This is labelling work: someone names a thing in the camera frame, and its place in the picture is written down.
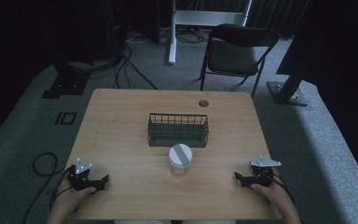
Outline black folding chair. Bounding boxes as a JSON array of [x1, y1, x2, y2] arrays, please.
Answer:
[[199, 23, 280, 99]]

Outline clear jar with white lid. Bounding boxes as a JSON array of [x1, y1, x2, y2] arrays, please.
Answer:
[[168, 143, 194, 176]]

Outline black metal stand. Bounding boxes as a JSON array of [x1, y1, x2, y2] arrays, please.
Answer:
[[41, 46, 91, 100], [266, 46, 316, 107]]

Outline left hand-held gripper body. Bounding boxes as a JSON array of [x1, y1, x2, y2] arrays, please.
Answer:
[[66, 157, 106, 192]]

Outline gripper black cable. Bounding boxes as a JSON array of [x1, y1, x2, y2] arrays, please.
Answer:
[[21, 152, 76, 224], [260, 172, 296, 206]]

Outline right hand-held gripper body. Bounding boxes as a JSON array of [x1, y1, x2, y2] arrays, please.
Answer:
[[239, 155, 282, 189]]

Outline person's right hand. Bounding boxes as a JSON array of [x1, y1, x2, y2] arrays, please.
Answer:
[[250, 167, 296, 216]]

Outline white desk frame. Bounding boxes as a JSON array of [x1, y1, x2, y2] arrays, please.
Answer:
[[168, 0, 254, 65]]

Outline person's left hand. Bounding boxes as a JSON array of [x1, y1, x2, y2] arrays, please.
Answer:
[[52, 178, 97, 220]]

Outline dark wire basket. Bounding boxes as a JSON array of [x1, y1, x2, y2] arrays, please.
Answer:
[[146, 112, 210, 148]]

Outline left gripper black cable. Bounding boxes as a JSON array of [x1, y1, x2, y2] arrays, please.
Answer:
[[21, 152, 76, 224]]

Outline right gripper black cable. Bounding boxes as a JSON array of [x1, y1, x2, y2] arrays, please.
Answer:
[[260, 172, 296, 206]]

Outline black floor cables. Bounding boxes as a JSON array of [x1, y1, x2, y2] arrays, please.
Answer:
[[68, 24, 209, 91]]

